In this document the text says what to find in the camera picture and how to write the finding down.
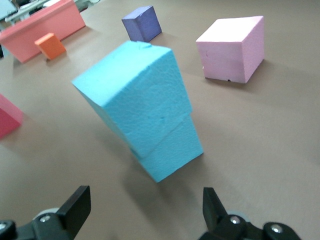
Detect brown table cover sheet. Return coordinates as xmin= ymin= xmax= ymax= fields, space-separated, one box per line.
xmin=0 ymin=0 xmax=320 ymax=240

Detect red foam block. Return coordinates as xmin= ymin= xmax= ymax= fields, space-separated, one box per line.
xmin=0 ymin=93 xmax=24 ymax=140

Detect pink foam block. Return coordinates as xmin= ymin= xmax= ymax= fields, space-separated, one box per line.
xmin=195 ymin=15 xmax=265 ymax=84

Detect pink plastic bin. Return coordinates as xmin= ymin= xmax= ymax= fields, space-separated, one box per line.
xmin=0 ymin=0 xmax=86 ymax=64

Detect purple foam block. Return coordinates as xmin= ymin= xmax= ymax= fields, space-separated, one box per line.
xmin=121 ymin=5 xmax=162 ymax=43

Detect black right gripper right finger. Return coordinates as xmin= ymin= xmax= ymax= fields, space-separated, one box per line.
xmin=199 ymin=186 xmax=301 ymax=240

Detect orange foam block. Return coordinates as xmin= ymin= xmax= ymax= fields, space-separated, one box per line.
xmin=34 ymin=32 xmax=67 ymax=61

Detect light blue foam block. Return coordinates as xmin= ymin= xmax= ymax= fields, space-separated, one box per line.
xmin=71 ymin=41 xmax=193 ymax=158
xmin=128 ymin=113 xmax=204 ymax=183

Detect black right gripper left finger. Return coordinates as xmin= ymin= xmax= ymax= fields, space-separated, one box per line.
xmin=0 ymin=185 xmax=91 ymax=240

